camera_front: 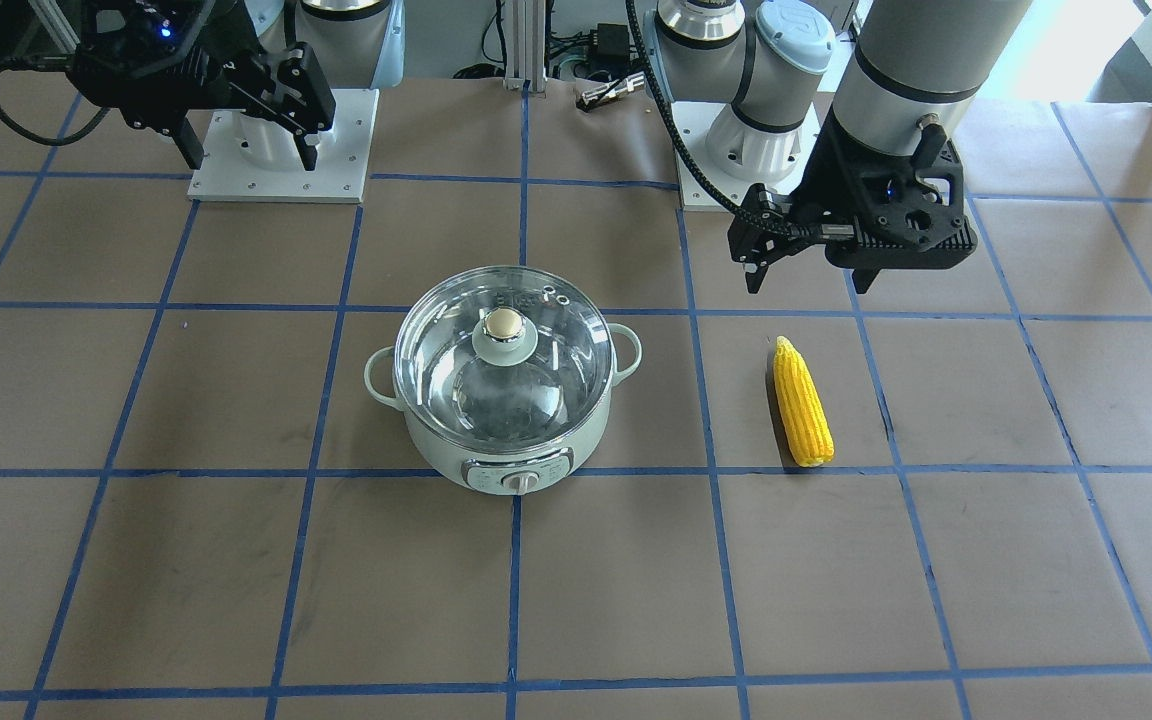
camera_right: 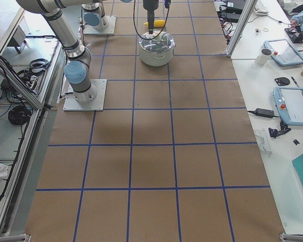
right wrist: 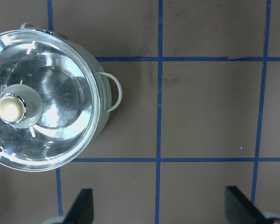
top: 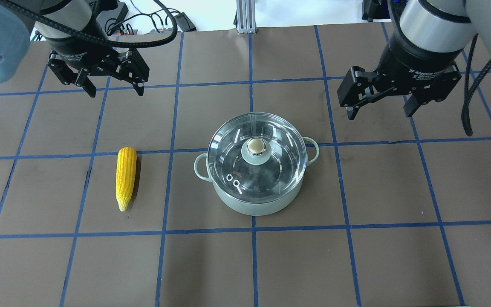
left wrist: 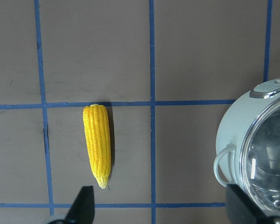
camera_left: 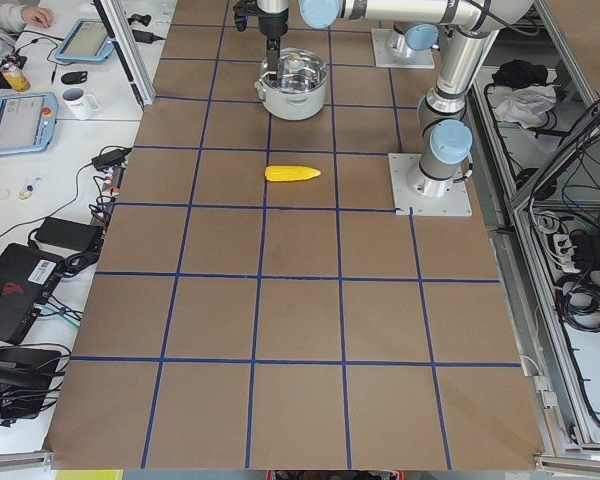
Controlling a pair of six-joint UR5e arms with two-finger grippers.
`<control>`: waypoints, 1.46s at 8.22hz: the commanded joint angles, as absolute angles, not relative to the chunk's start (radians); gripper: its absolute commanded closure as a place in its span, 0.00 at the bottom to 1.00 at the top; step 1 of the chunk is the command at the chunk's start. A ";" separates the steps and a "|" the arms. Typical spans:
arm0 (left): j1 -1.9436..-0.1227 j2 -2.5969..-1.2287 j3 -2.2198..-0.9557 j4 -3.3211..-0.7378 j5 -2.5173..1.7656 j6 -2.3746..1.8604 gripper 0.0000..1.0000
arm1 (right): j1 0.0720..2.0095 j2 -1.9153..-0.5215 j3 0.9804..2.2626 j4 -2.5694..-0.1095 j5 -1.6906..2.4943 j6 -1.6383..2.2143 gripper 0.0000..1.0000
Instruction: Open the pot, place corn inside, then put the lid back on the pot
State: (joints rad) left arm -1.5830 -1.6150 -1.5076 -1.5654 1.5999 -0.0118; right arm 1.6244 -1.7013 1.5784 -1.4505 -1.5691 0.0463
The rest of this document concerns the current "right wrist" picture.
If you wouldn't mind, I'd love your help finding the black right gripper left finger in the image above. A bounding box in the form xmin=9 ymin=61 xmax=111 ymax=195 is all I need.
xmin=63 ymin=189 xmax=94 ymax=224

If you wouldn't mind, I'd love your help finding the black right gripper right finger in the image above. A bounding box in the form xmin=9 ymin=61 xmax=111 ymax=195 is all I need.
xmin=224 ymin=186 xmax=271 ymax=224

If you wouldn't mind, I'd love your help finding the glass pot lid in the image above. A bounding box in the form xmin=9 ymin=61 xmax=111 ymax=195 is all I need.
xmin=0 ymin=29 xmax=100 ymax=172

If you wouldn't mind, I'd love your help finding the pale green electric pot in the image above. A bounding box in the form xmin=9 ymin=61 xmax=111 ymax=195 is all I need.
xmin=20 ymin=23 xmax=122 ymax=146

